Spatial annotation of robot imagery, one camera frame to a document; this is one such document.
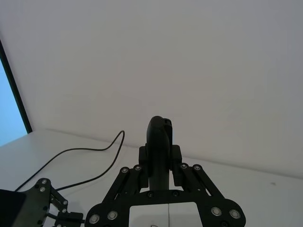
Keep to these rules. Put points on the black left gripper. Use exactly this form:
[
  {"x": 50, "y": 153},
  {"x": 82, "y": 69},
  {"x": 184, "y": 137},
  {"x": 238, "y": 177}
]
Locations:
[{"x": 10, "y": 208}]

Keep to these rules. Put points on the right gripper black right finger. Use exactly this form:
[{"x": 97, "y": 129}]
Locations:
[{"x": 213, "y": 201}]

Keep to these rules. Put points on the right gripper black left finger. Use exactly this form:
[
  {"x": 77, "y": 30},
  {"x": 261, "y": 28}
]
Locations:
[{"x": 113, "y": 201}]

